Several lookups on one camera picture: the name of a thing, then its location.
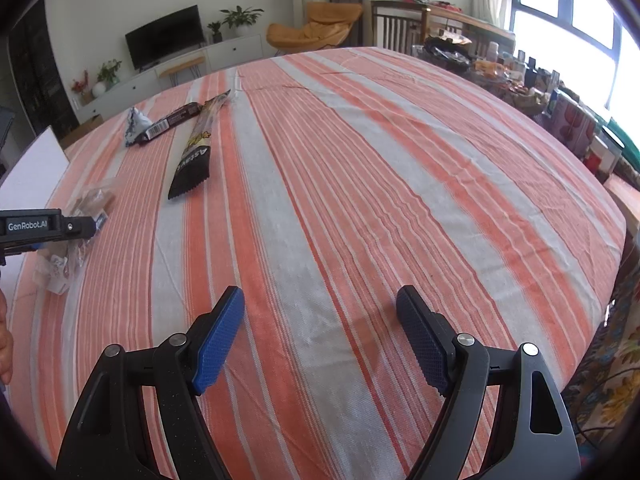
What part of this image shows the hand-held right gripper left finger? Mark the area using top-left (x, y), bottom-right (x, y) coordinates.
top-left (55, 286), bottom-right (246, 480)

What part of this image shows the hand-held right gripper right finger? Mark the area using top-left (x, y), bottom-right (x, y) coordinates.
top-left (396, 285), bottom-right (583, 480)

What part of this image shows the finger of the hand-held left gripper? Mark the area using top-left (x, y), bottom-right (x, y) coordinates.
top-left (60, 212), bottom-right (96, 242)

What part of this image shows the clear plastic snack packet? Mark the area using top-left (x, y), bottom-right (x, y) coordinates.
top-left (32, 180), bottom-right (118, 293)

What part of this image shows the white cardboard box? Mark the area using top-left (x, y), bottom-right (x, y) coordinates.
top-left (0, 126), bottom-right (70, 196)

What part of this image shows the person's left hand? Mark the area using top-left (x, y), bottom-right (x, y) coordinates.
top-left (0, 290), bottom-right (14, 386)

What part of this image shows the brown cardboard box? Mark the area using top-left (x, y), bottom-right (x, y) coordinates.
top-left (62, 116), bottom-right (104, 147)

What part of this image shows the grey black snack packet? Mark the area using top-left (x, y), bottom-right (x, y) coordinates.
top-left (123, 106), bottom-right (152, 148)

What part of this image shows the black long snack packet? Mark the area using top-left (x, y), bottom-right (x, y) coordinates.
top-left (167, 89), bottom-right (233, 201)

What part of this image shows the dark snack bar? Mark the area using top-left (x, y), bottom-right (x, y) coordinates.
top-left (134, 101), bottom-right (202, 145)

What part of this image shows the red flower plant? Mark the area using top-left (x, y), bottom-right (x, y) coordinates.
top-left (71, 71), bottom-right (93, 106)

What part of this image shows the dark shelving unit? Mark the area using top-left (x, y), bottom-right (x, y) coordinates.
top-left (7, 0), bottom-right (81, 136)

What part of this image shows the green potted plant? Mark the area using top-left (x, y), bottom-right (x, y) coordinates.
top-left (97, 59), bottom-right (122, 86)

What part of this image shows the orange striped tablecloth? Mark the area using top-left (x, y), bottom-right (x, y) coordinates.
top-left (5, 46), bottom-right (628, 480)

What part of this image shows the floral cloth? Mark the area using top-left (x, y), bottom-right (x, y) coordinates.
top-left (565, 270), bottom-right (640, 461)

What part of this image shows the wooden bench with metal legs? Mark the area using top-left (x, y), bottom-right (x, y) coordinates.
top-left (159, 55), bottom-right (208, 81)

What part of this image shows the black television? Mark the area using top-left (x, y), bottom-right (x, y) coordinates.
top-left (125, 5), bottom-right (206, 72)

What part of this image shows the white television cabinet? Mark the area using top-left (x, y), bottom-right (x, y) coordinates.
top-left (80, 34), bottom-right (264, 121)

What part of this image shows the red white carton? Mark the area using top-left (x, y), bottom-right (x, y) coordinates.
top-left (552, 92), bottom-right (598, 153)

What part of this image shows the large leafy potted plant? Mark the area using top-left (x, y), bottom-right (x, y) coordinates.
top-left (220, 6), bottom-right (265, 37)

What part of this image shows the pile of bottles and boxes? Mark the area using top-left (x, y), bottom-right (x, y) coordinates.
top-left (470, 40), bottom-right (640, 186)

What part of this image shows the black plastic bag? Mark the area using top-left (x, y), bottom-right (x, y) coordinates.
top-left (420, 42), bottom-right (473, 73)

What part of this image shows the orange lounge chair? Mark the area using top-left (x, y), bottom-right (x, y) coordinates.
top-left (266, 2), bottom-right (363, 56)

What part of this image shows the black framed window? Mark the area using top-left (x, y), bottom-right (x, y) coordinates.
top-left (510, 0), bottom-right (640, 126)

